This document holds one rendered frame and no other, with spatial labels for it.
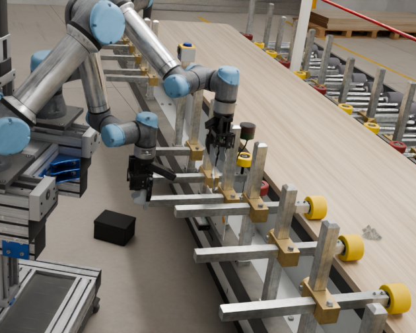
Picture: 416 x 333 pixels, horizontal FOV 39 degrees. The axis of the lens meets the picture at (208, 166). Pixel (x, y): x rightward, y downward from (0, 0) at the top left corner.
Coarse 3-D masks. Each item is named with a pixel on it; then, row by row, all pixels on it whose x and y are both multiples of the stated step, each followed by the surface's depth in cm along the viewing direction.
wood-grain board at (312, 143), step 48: (240, 48) 419; (240, 96) 318; (288, 96) 328; (240, 144) 260; (288, 144) 263; (336, 144) 270; (384, 144) 277; (336, 192) 224; (384, 192) 229; (384, 240) 195
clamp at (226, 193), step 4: (220, 184) 227; (220, 188) 223; (232, 188) 224; (220, 192) 223; (224, 192) 220; (228, 192) 220; (232, 192) 221; (224, 196) 219; (228, 196) 217; (236, 196) 218; (224, 200) 219; (228, 200) 215; (232, 200) 216; (236, 200) 216
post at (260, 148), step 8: (256, 144) 189; (264, 144) 189; (256, 152) 189; (264, 152) 190; (256, 160) 190; (264, 160) 191; (256, 168) 192; (256, 176) 193; (248, 184) 196; (256, 184) 194; (248, 192) 197; (256, 192) 196; (248, 224) 200; (240, 232) 205; (248, 232) 202; (240, 240) 205; (248, 240) 204
